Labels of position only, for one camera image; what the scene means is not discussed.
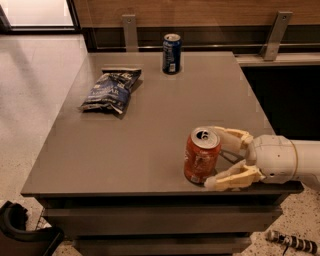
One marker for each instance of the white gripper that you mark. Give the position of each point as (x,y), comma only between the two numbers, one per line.
(274,157)

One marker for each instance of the red coke can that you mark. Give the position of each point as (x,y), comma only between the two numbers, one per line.
(201,154)

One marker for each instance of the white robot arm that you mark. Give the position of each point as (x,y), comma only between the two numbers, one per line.
(308,163)

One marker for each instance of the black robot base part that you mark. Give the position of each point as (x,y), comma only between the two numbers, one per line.
(16,240)

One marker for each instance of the blue pepsi can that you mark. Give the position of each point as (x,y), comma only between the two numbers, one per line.
(171,53)

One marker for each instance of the grey cabinet with drawers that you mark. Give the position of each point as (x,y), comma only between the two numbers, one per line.
(115,184)

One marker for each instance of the blue chip bag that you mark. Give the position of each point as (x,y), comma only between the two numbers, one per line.
(112,90)

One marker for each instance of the right metal wall bracket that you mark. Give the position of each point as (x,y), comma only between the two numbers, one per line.
(270,49)

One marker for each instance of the metal wall bracket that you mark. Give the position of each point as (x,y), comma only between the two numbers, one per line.
(130,32)
(270,49)

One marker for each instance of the left metal wall bracket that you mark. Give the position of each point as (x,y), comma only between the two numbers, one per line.
(130,32)

